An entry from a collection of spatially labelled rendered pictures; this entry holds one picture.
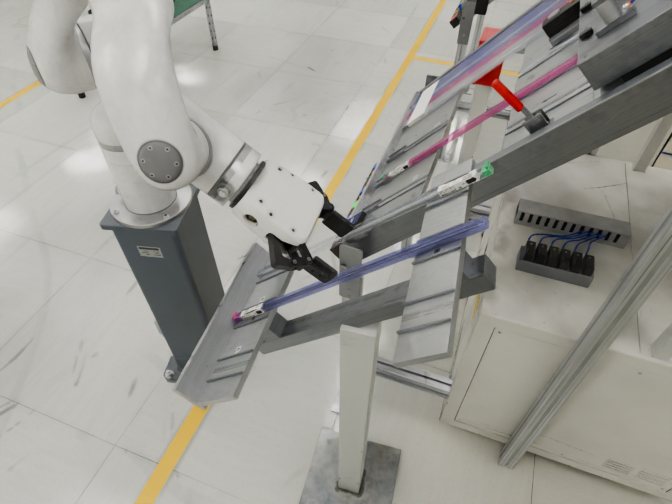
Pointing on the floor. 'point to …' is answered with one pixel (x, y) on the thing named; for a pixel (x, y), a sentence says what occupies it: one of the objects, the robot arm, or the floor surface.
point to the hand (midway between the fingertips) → (335, 250)
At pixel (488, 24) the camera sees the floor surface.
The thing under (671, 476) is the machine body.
